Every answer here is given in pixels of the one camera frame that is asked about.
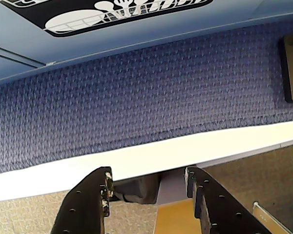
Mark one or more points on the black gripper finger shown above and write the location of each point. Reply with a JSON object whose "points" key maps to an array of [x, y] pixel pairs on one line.
{"points": [[217, 209], [83, 202]]}

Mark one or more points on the yellow cabinet panel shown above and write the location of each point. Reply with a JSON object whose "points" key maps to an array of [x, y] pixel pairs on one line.
{"points": [[175, 217]]}

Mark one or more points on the black white dish rack sticker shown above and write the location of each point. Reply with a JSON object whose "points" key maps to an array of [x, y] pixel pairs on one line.
{"points": [[70, 22]]}

